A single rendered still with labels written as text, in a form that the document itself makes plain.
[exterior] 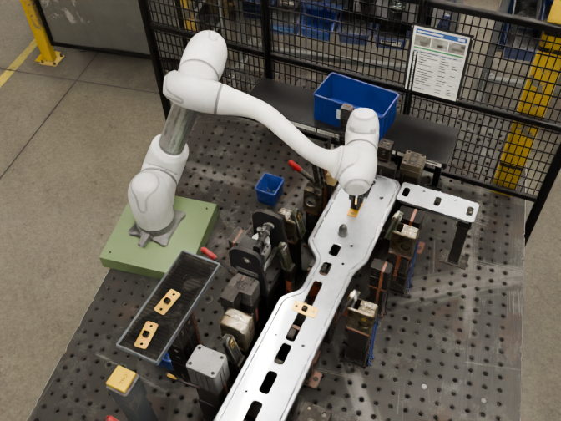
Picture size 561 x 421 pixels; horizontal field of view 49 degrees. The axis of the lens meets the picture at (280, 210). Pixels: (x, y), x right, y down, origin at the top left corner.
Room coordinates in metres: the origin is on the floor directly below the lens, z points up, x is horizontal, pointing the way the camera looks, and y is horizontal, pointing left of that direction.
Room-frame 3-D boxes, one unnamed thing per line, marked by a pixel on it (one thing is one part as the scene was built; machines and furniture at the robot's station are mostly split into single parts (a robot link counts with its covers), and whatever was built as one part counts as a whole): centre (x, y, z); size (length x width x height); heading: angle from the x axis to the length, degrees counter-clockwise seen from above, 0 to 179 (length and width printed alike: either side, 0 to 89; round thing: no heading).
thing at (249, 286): (1.10, 0.13, 0.89); 0.13 x 0.11 x 0.38; 63
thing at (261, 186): (1.80, 0.04, 0.74); 0.11 x 0.10 x 0.09; 153
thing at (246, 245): (1.22, 0.07, 0.94); 0.18 x 0.13 x 0.49; 153
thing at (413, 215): (1.43, -0.48, 0.84); 0.11 x 0.10 x 0.28; 63
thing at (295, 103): (1.93, -0.30, 1.01); 0.90 x 0.22 x 0.03; 63
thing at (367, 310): (1.01, -0.24, 0.87); 0.12 x 0.09 x 0.35; 63
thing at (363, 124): (1.43, -0.27, 1.38); 0.13 x 0.11 x 0.16; 169
